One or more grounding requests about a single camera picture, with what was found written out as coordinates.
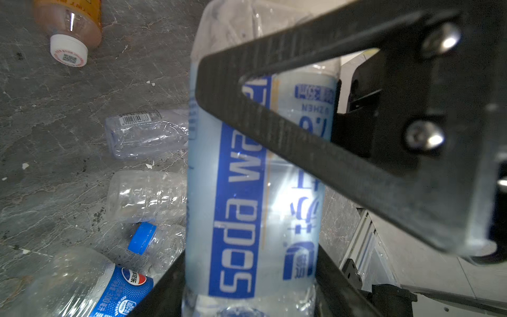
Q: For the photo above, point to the clear crushed bottle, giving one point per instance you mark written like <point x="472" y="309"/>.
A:
<point x="138" y="196"/>

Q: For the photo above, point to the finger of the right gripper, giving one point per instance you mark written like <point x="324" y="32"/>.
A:
<point x="424" y="143"/>

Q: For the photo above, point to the Pepsi blue label bottle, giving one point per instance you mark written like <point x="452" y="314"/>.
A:
<point x="82" y="282"/>

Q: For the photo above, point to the clear bottle blue cap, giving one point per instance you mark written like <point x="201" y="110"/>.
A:
<point x="253" y="219"/>

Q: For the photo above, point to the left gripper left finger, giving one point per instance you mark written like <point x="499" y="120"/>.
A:
<point x="165" y="299"/>

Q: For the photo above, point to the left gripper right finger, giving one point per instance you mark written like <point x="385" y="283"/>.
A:
<point x="341" y="297"/>

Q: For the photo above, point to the blue label bottle centre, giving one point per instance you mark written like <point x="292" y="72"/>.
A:
<point x="147" y="248"/>

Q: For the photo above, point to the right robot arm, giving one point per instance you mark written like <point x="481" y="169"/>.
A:
<point x="396" y="297"/>

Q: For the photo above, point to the amber tea bottle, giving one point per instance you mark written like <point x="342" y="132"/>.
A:
<point x="73" y="26"/>

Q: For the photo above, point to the clear bottle white cap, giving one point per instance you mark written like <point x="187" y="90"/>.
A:
<point x="147" y="133"/>

